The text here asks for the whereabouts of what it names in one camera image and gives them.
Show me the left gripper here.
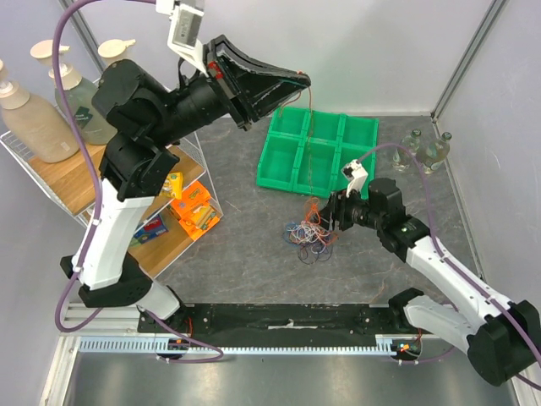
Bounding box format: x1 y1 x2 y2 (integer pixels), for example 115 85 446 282
149 34 313 145

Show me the brown orange cable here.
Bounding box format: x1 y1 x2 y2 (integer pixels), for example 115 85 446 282
276 70 335 246

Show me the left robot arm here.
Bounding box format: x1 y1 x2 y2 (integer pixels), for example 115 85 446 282
60 36 311 332

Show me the green compartment bin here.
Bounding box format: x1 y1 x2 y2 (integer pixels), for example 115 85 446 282
256 107 379 198

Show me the right clear glass bottle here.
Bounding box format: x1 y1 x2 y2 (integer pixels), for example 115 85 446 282
416 132 452 174

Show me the orange snack box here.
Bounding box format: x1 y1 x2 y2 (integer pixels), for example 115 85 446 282
169 181 220 241

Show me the yellow candy bag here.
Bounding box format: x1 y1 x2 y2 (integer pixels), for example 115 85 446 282
159 172 183 200

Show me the light green pump bottle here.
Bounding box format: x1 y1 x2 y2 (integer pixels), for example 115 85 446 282
98 39 136 67

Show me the dark green pump bottle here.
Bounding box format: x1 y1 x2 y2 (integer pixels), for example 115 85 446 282
30 40 116 145

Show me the blue snack box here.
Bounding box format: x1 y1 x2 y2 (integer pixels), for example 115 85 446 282
128 214 168 248

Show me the beige pump bottle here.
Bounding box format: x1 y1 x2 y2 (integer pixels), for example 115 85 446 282
1 61 79 163

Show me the dark blue cable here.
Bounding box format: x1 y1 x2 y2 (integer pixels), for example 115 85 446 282
281 222 342 266

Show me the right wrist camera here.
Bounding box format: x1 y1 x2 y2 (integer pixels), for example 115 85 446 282
342 159 369 198

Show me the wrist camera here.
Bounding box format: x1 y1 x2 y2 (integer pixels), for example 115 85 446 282
342 159 369 198
156 0 208 76

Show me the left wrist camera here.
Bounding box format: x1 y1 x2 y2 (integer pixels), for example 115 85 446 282
156 0 208 76

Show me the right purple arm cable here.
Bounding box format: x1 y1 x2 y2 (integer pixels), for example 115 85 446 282
358 143 541 390

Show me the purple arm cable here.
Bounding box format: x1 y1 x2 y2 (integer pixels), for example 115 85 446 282
358 143 541 390
52 0 225 365

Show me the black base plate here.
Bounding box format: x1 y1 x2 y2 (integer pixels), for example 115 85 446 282
137 302 440 347

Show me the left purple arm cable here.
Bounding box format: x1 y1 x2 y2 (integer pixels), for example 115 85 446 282
52 0 225 365

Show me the grey slotted cable duct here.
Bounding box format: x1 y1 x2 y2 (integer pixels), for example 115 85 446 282
79 336 404 356

